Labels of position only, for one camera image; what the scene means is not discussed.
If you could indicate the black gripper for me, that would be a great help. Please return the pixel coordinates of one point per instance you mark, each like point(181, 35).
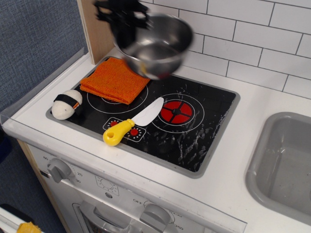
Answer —
point(119, 12)

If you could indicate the silver metal pan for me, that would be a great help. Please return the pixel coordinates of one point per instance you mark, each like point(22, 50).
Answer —
point(159, 49)

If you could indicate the orange folded rag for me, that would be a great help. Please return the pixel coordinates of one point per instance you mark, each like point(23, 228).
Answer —
point(112, 80)

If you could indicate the white plush sushi toy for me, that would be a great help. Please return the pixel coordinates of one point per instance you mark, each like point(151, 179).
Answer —
point(67, 104)

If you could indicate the black toy stovetop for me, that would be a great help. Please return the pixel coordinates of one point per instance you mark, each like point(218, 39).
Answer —
point(183, 136)

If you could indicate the left grey oven knob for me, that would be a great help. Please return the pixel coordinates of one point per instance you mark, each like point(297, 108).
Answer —
point(58, 170)

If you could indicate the grey oven knob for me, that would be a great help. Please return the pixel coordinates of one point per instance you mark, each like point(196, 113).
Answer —
point(155, 217)
point(58, 170)

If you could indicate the white toy oven front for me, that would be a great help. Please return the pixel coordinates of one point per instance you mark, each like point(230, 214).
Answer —
point(89, 203)

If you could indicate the right grey oven knob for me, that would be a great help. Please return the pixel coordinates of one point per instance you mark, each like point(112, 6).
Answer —
point(155, 217)

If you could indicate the grey sink basin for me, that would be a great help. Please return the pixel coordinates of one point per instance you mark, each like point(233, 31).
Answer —
point(279, 174)

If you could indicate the yellow object bottom left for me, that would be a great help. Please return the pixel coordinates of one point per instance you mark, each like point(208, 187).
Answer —
point(28, 227)

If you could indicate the yellow handled toy knife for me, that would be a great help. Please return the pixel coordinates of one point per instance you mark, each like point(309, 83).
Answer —
point(114, 134)

